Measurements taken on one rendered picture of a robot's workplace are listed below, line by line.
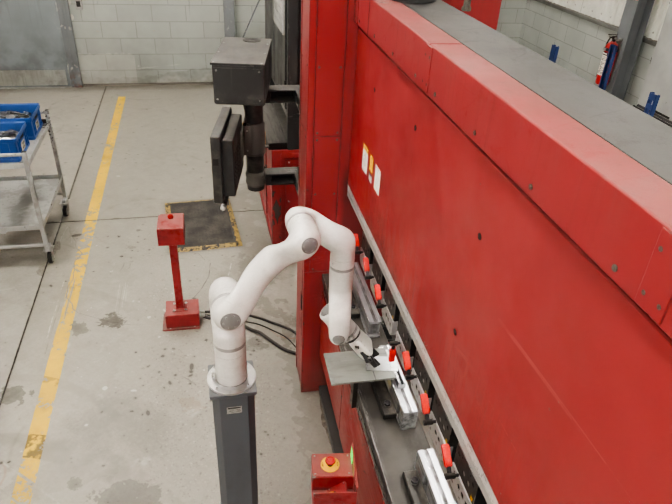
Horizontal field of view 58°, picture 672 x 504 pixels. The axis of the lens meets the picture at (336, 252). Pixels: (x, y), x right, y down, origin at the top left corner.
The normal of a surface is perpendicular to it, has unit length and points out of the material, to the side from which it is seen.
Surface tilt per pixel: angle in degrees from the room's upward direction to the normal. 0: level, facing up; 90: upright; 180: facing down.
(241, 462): 90
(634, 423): 90
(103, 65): 90
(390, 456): 0
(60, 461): 0
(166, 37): 90
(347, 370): 0
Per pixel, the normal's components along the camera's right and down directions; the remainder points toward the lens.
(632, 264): -0.98, 0.06
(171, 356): 0.05, -0.85
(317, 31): 0.19, 0.53
